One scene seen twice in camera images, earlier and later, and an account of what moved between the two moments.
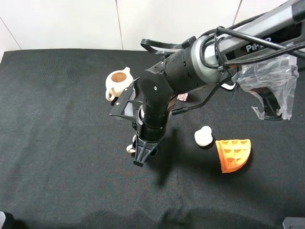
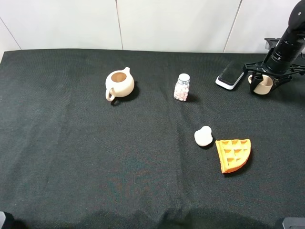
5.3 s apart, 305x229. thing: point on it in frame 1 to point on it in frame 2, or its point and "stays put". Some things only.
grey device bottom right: x=294 y=223 stays put
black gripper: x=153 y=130 to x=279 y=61
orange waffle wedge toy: x=233 y=154 stays put
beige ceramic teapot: x=116 y=81 stays put
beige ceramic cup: x=131 y=148 to x=265 y=87
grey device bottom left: x=2 y=218 stays put
